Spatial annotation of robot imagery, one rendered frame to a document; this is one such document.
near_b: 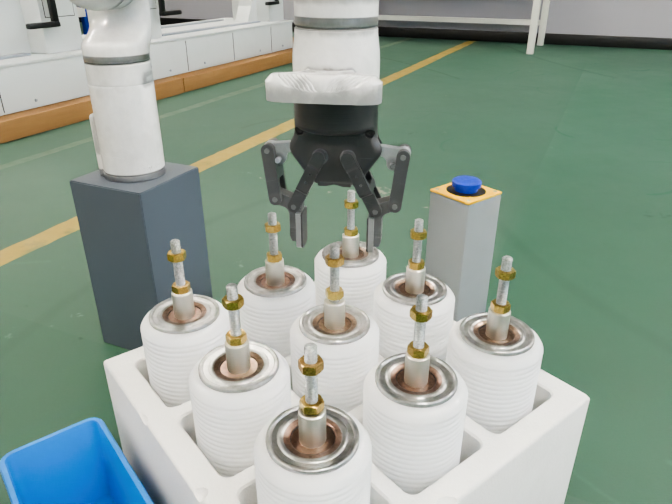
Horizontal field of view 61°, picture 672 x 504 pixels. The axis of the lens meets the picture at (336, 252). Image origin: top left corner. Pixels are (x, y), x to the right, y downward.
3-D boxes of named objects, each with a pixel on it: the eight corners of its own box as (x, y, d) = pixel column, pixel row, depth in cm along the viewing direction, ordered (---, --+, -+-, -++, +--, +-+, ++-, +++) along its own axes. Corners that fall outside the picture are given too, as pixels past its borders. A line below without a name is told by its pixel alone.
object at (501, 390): (524, 446, 70) (548, 321, 62) (513, 507, 62) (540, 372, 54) (446, 424, 73) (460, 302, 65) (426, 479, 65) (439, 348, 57)
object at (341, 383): (324, 412, 75) (322, 292, 67) (388, 442, 70) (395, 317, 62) (278, 459, 68) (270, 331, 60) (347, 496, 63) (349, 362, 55)
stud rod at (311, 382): (305, 427, 45) (302, 349, 42) (307, 419, 46) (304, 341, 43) (317, 428, 45) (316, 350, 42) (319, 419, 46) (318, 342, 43)
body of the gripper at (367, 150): (388, 74, 53) (384, 172, 57) (298, 72, 54) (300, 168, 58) (380, 90, 46) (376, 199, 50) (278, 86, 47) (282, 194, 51)
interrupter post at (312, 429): (314, 456, 45) (314, 424, 43) (291, 443, 46) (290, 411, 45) (333, 438, 47) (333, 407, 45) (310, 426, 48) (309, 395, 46)
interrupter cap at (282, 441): (320, 494, 42) (320, 487, 41) (246, 447, 46) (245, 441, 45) (377, 434, 47) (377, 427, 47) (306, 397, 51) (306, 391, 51)
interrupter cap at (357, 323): (325, 301, 66) (325, 295, 66) (382, 320, 62) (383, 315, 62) (284, 332, 60) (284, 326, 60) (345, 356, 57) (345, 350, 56)
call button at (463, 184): (445, 192, 80) (446, 178, 79) (463, 186, 83) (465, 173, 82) (467, 200, 77) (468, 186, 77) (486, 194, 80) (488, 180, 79)
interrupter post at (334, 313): (331, 318, 63) (331, 291, 61) (350, 324, 62) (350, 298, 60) (318, 328, 61) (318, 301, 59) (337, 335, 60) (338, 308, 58)
